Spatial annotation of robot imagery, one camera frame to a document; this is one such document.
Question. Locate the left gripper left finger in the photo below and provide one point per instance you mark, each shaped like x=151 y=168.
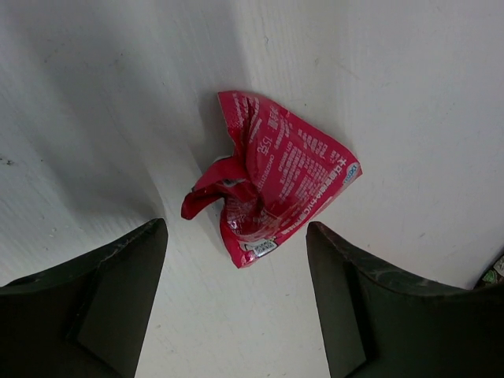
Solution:
x=86 y=317

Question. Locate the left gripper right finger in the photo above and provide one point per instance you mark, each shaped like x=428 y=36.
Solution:
x=378 y=320

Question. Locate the dark purple candy wrapper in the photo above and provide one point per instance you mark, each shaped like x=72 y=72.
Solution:
x=493 y=275

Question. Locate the small pink snack packet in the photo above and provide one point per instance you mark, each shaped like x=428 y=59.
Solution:
x=283 y=171

